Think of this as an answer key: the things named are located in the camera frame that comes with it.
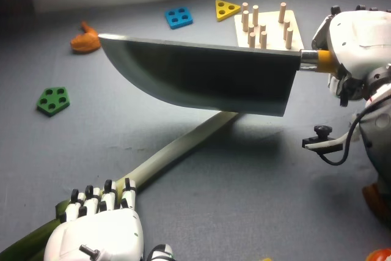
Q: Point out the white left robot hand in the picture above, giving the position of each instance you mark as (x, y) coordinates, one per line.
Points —
(100, 233)

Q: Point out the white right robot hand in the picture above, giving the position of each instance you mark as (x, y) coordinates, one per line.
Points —
(360, 38)

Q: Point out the leek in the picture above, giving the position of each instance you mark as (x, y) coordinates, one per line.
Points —
(177, 148)

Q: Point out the yellow three-hole triangle block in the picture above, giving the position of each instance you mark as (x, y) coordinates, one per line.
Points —
(224, 9)

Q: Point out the blue square block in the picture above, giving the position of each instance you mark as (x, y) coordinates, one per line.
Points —
(178, 18)

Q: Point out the wooden peg board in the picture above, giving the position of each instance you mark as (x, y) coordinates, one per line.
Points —
(272, 19)

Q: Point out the green pentagon block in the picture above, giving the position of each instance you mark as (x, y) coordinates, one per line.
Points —
(52, 102)

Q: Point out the grey table cloth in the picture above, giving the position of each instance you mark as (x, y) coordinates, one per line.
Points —
(244, 197)

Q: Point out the brown toy food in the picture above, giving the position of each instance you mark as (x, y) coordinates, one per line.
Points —
(371, 200)

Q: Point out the orange toy chicken leg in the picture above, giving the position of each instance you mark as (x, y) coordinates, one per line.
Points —
(85, 42)

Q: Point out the round orange toy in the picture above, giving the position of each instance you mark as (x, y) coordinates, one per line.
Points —
(380, 255)

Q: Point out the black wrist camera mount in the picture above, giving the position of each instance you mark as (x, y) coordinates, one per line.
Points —
(323, 145)

